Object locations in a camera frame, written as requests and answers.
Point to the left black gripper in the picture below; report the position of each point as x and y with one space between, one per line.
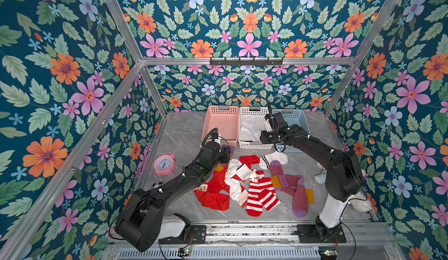
225 155

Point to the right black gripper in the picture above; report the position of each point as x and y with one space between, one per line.
272 123

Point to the red santa sock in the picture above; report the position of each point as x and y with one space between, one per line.
213 200

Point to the white sock black stripes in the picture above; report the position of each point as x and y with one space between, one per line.
267 160

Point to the maroon sock yellow heel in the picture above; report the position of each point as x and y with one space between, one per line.
281 182

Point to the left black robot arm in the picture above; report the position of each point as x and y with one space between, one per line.
143 220

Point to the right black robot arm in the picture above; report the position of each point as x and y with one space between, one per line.
344 178

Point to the white plastic basket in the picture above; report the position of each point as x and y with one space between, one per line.
261 111

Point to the blue plastic basket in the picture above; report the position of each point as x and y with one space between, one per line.
292 117

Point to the pink plastic basket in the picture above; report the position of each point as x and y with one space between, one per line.
226 119

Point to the white ribbed sock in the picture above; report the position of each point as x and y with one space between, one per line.
234 186

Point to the red plain sock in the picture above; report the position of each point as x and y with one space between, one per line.
217 183

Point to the pink alarm clock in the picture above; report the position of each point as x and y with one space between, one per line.
165 165

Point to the red white striped sock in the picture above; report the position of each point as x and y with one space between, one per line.
267 196
254 207

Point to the maroon sock purple toe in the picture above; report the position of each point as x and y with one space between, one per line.
300 203

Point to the white teddy bear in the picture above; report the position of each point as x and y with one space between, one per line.
358 200

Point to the black hook rail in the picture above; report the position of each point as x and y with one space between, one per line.
234 62

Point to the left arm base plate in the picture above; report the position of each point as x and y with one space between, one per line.
191 235

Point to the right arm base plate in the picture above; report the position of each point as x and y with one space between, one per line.
320 234

